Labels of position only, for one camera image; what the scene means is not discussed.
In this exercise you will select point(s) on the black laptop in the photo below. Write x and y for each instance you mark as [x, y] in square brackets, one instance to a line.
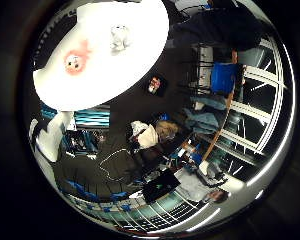
[160, 185]

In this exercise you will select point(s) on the wooden pole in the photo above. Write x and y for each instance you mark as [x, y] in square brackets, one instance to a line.
[220, 130]

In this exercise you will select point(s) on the person with blond hair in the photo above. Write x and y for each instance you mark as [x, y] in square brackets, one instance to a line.
[156, 133]

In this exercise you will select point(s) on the pink plush toy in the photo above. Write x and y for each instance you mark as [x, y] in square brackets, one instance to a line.
[76, 61]

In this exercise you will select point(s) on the grey plush toy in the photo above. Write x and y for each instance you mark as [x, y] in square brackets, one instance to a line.
[120, 37]

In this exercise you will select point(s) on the blue plastic chair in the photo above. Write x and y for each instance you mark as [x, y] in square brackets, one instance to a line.
[225, 78]

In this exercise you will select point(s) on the small black box with print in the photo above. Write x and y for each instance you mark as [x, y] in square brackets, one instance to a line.
[155, 85]

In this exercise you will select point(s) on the blue grey jacket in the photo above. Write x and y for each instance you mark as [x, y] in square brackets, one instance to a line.
[203, 116]

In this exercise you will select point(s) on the person in dark clothes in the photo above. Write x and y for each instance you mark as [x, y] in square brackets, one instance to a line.
[220, 26]

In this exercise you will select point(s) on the person in grey shirt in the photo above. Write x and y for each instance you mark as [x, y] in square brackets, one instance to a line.
[203, 188]

